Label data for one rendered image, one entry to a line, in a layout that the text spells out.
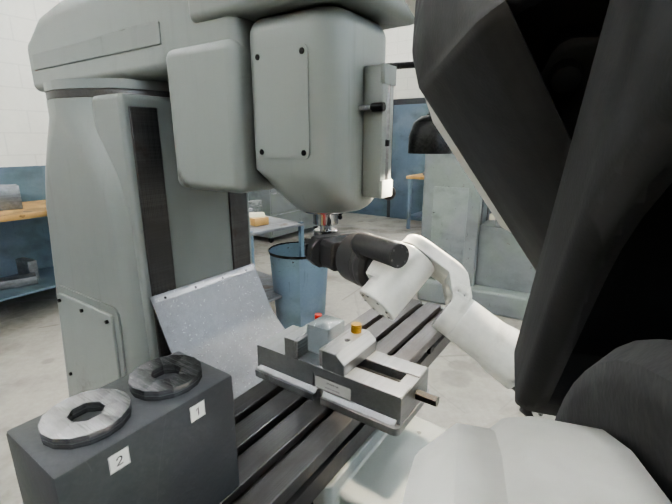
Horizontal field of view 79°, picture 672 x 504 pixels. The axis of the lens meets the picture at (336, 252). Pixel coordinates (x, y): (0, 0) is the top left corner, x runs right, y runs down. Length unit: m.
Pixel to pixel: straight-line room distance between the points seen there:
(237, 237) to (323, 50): 0.61
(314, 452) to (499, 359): 0.34
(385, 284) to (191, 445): 0.33
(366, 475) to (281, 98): 0.69
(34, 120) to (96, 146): 3.97
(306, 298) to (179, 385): 2.56
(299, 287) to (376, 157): 2.41
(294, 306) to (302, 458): 2.43
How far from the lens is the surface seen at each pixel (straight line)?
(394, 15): 0.78
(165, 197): 0.99
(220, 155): 0.79
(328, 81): 0.67
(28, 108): 4.98
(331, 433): 0.79
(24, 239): 4.97
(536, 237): 0.19
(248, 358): 1.08
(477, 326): 0.58
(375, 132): 0.70
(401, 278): 0.58
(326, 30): 0.69
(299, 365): 0.86
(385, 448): 0.93
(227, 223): 1.11
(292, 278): 3.03
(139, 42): 0.99
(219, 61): 0.79
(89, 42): 1.15
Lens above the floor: 1.43
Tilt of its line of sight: 15 degrees down
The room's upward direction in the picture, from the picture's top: straight up
